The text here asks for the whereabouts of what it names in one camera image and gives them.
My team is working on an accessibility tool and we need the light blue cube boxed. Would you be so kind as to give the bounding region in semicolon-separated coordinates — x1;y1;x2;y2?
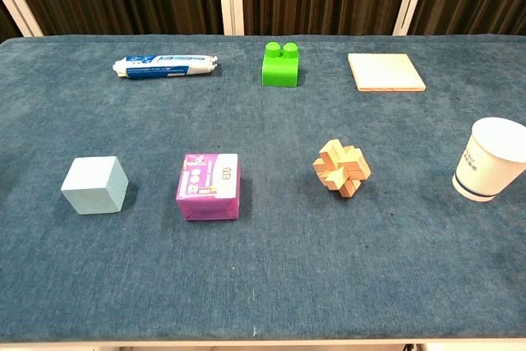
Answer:
60;155;129;215

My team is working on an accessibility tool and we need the blue table cloth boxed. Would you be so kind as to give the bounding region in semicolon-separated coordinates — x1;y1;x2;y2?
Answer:
0;34;526;344

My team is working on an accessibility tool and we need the purple and white carton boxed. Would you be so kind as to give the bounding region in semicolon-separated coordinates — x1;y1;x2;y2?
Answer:
175;153;242;222

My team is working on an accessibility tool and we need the green toy building block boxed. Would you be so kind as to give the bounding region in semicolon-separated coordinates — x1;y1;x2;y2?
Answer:
261;41;301;89

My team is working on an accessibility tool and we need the white paper cup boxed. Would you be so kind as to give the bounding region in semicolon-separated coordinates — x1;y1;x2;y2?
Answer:
452;117;526;203

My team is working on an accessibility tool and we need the white and blue tube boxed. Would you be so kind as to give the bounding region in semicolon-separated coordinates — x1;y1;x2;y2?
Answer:
113;53;219;80

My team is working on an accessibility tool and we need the wooden burr puzzle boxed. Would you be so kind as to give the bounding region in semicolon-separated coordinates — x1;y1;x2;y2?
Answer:
312;138;372;200

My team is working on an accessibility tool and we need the square wooden board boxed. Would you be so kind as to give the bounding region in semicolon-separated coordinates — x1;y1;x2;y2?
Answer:
347;53;427;93

